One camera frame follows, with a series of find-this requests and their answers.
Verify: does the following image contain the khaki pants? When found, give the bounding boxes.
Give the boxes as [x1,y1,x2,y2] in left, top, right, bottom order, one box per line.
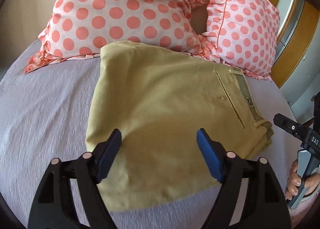
[86,41,273,212]

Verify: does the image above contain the right hand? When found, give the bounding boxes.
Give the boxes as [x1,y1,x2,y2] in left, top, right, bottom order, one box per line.
[285,160,319,200]

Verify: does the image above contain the lavender bed sheet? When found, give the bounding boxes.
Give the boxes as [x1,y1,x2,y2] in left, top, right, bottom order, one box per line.
[1,40,300,228]

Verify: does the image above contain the right polka dot pillow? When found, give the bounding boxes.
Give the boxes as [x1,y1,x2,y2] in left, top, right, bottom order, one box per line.
[201,0,280,80]

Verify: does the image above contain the polka dot pillow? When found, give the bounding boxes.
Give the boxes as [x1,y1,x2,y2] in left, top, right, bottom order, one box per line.
[201,0,280,80]
[26,0,205,73]

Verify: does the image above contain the left polka dot pillow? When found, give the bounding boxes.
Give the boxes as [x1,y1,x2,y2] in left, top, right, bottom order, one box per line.
[26,0,205,73]

